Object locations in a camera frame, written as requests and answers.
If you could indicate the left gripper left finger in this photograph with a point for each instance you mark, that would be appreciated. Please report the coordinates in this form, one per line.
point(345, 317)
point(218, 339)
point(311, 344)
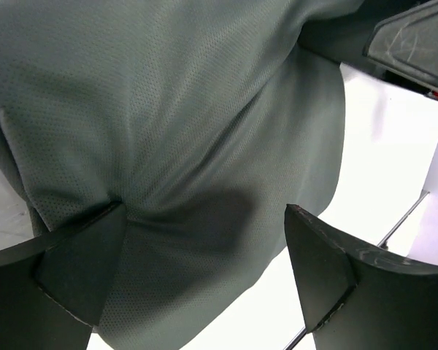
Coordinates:
point(53, 287)

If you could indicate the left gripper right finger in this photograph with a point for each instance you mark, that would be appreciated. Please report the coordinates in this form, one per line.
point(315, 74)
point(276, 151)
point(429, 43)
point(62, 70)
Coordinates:
point(355, 295)

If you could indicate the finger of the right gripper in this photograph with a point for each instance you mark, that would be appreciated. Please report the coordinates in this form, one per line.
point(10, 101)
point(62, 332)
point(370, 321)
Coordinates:
point(407, 45)
point(343, 39)

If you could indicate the dark grey t-shirt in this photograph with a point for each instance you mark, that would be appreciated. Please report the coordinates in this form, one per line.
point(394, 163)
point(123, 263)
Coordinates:
point(205, 118)

